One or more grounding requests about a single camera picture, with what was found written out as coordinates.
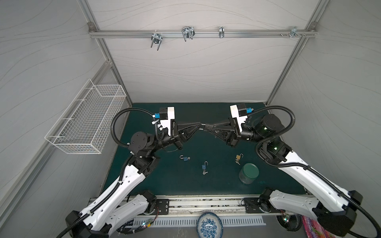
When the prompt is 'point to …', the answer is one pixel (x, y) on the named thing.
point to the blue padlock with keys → (204, 166)
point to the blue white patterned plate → (209, 225)
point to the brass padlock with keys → (238, 157)
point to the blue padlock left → (185, 158)
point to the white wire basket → (85, 123)
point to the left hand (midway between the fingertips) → (202, 124)
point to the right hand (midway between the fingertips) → (211, 123)
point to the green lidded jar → (249, 173)
